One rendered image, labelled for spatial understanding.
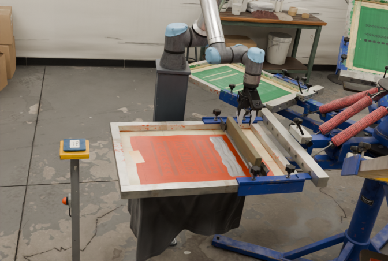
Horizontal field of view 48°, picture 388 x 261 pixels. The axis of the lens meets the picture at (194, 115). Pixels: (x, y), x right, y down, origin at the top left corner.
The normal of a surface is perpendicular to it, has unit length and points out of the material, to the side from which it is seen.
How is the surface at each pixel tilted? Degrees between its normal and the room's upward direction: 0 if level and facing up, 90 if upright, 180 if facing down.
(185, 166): 0
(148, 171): 0
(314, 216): 0
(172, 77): 90
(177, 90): 90
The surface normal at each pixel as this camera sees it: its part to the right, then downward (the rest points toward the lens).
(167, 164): 0.11, -0.90
